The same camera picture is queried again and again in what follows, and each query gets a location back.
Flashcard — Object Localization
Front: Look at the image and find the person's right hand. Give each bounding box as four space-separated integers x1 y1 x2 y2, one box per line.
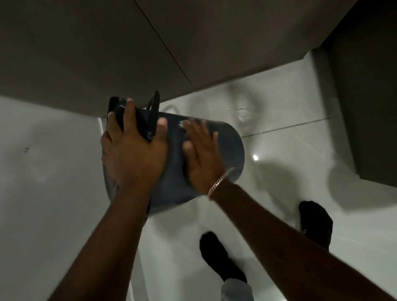
181 117 230 196

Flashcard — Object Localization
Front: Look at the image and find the person's left hand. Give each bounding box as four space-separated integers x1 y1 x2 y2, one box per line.
100 98 170 199

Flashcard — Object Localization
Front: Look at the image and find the dark blue plastic bucket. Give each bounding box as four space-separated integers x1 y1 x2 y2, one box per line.
102 96 246 216

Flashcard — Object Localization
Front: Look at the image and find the person's right forearm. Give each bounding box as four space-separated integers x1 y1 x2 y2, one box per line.
209 178 395 301

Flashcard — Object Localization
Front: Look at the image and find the person's left forearm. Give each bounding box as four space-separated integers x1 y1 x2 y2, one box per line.
47 186 155 301

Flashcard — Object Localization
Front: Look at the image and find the wide brown wooden cabinet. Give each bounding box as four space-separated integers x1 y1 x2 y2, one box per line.
0 0 352 118

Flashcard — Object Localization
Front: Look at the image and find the person's black left shoe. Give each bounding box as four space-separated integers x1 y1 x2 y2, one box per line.
200 231 248 284

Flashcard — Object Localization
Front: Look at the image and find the person's black shoe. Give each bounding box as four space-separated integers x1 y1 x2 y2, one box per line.
200 231 248 284
298 201 334 252

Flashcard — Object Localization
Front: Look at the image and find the person's black right shoe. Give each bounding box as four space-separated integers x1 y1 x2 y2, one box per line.
298 201 334 252

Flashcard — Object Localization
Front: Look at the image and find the grey trouser leg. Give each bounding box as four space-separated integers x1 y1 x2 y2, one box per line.
220 278 255 301

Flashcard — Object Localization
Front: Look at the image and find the narrow brown wooden cabinet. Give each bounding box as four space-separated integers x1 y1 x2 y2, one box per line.
311 0 397 189

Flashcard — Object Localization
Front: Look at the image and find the black bucket handle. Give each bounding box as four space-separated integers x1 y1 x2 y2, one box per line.
145 90 161 142

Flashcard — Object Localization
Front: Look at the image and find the silver chain bracelet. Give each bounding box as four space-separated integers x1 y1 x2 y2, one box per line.
207 172 230 197

